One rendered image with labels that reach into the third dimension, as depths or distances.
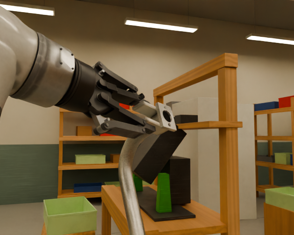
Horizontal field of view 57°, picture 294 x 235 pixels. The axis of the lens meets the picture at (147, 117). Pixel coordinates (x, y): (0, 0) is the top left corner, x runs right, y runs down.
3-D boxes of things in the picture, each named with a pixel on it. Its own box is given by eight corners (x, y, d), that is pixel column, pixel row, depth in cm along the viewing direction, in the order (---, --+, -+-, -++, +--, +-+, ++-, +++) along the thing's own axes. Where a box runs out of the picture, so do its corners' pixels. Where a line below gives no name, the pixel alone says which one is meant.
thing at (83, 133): (195, 198, 623) (194, 99, 638) (57, 208, 536) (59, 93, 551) (185, 193, 675) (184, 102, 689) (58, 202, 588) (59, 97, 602)
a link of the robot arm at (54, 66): (40, 17, 35) (79, 39, 39) (7, 55, 39) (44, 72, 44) (38, 72, 30) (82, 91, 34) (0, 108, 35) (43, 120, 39)
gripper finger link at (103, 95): (101, 89, 42) (100, 96, 41) (149, 119, 49) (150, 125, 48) (85, 101, 44) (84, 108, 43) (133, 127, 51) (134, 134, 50)
